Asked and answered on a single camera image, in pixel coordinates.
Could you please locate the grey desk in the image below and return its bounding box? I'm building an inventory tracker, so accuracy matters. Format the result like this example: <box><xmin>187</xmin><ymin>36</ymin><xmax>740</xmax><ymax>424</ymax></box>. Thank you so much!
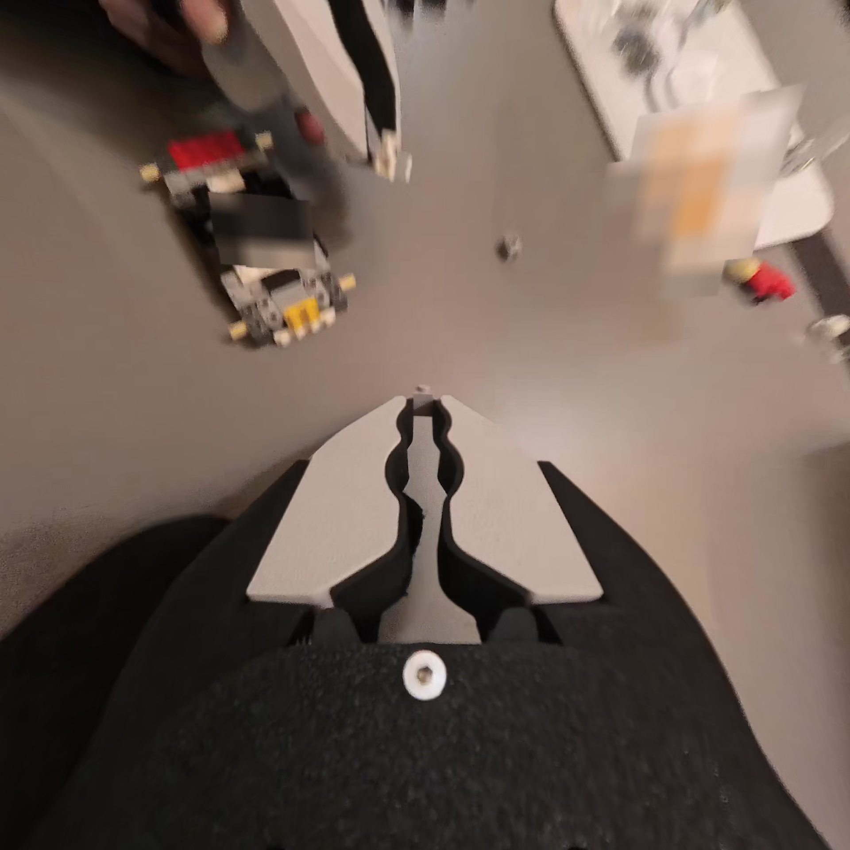
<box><xmin>0</xmin><ymin>0</ymin><xmax>850</xmax><ymax>831</ymax></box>

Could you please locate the toy brick car chassis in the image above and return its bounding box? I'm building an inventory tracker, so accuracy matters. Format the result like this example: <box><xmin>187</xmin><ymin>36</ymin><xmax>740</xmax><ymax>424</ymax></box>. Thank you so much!
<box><xmin>138</xmin><ymin>129</ymin><xmax>359</xmax><ymax>349</ymax></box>

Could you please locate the white minifigure helmet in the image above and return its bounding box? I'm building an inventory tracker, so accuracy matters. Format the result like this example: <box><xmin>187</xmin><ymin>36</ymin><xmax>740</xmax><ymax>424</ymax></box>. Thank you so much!
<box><xmin>805</xmin><ymin>315</ymin><xmax>850</xmax><ymax>363</ymax></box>

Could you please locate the person's left hand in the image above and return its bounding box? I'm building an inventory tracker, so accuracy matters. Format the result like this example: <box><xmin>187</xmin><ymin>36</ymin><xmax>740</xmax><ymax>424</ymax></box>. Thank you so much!
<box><xmin>100</xmin><ymin>0</ymin><xmax>230</xmax><ymax>74</ymax></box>

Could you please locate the plastic bag of parts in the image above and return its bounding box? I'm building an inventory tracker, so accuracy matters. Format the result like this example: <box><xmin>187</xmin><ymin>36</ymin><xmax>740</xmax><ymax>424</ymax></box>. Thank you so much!
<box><xmin>584</xmin><ymin>0</ymin><xmax>738</xmax><ymax>110</ymax></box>

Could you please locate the red toy minifigure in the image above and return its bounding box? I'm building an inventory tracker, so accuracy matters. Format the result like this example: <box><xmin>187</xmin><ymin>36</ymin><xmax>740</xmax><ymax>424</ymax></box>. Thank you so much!
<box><xmin>724</xmin><ymin>258</ymin><xmax>798</xmax><ymax>305</ymax></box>

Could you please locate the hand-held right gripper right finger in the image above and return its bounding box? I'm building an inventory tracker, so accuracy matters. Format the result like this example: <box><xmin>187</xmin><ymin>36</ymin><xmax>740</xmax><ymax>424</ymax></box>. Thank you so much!
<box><xmin>430</xmin><ymin>396</ymin><xmax>605</xmax><ymax>644</ymax></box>

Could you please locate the white stand base board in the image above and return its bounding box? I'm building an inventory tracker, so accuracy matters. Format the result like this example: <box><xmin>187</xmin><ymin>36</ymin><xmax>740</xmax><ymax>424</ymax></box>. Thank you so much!
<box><xmin>552</xmin><ymin>0</ymin><xmax>836</xmax><ymax>252</ymax></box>

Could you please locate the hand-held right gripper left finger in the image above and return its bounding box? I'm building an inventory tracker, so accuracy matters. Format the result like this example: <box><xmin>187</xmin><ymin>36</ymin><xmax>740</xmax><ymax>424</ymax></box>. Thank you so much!
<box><xmin>246</xmin><ymin>396</ymin><xmax>419</xmax><ymax>644</ymax></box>

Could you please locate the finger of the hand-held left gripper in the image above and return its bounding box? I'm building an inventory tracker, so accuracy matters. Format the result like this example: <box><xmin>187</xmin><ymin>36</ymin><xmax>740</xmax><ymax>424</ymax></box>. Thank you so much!
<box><xmin>240</xmin><ymin>0</ymin><xmax>401</xmax><ymax>162</ymax></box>

